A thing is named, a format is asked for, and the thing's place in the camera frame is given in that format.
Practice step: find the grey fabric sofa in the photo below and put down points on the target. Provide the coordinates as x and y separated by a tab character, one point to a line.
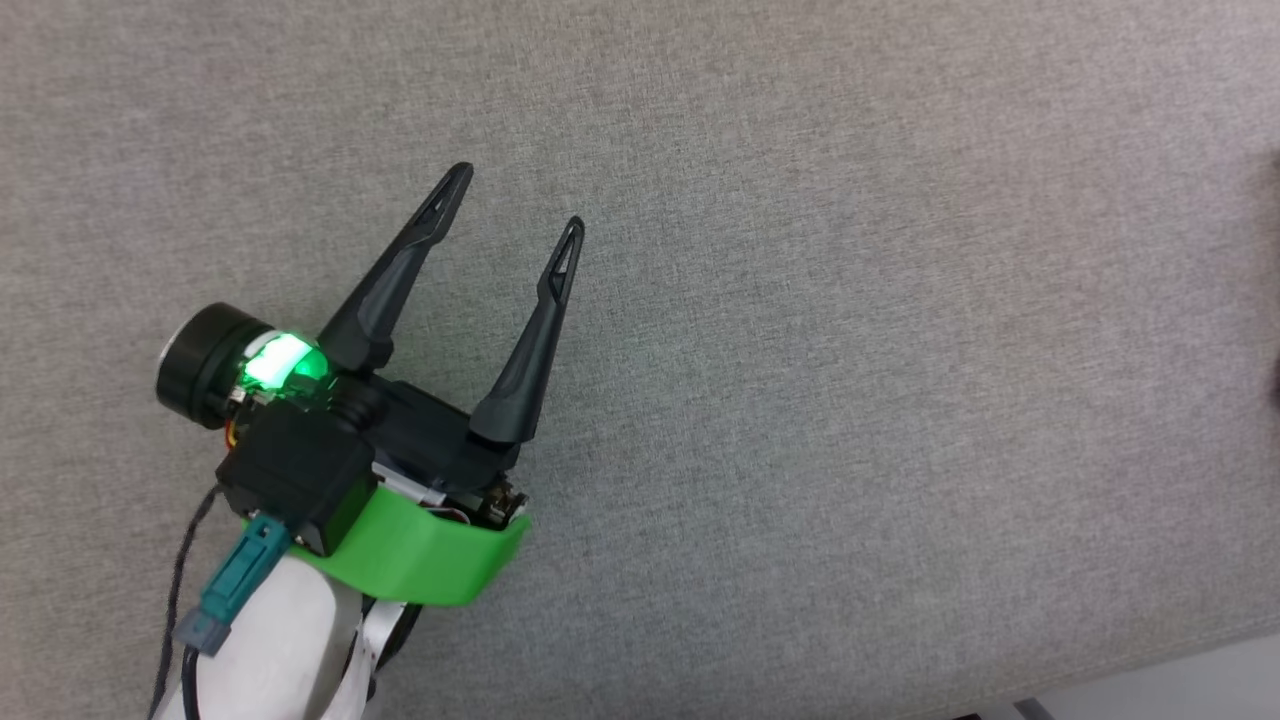
850	350

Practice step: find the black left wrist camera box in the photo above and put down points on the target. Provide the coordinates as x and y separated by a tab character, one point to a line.
295	470

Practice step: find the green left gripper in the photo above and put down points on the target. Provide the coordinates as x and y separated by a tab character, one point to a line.
430	550

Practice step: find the teal left camera connector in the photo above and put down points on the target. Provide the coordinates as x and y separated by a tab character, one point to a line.
240	580

